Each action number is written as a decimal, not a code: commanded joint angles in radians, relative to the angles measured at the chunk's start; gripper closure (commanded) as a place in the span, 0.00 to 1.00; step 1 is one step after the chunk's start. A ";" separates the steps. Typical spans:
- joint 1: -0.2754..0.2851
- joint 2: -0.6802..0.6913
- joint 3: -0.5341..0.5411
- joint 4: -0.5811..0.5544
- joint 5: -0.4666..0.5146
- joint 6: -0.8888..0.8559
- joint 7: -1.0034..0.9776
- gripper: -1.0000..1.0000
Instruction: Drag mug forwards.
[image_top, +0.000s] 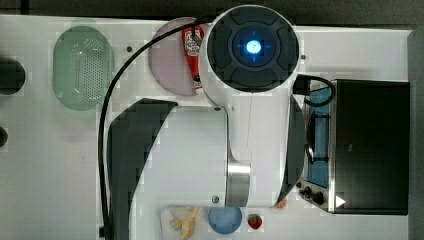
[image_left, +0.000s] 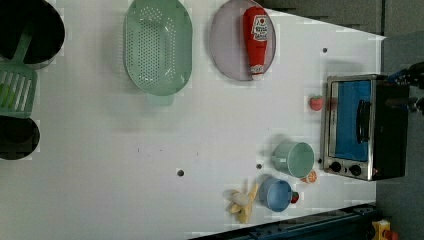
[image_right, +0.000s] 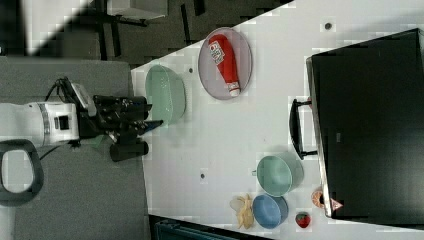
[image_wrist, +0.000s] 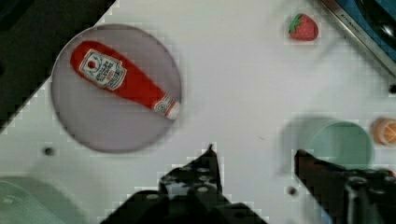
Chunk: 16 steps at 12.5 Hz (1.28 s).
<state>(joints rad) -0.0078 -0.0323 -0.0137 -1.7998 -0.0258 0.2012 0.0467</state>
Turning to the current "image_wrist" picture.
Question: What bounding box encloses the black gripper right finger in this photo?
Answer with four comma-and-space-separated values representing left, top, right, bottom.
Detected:
294, 149, 396, 224

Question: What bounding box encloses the toy orange slice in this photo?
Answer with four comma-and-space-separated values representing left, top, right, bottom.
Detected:
372, 118, 396, 147

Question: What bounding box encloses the green mug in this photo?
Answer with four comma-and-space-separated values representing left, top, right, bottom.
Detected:
279, 116, 374, 171

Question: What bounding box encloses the red ketchup bottle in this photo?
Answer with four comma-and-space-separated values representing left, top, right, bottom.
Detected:
70, 41, 180, 119

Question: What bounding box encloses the toy strawberry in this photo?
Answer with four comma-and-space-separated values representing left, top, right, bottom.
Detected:
289, 13, 318, 41

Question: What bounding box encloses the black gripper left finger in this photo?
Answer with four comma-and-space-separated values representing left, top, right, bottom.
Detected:
101, 146, 267, 224

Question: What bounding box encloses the grey round plate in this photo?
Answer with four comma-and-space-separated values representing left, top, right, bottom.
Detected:
51, 24, 182, 152

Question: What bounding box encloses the green colander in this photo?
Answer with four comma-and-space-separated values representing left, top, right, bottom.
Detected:
0, 176, 86, 224

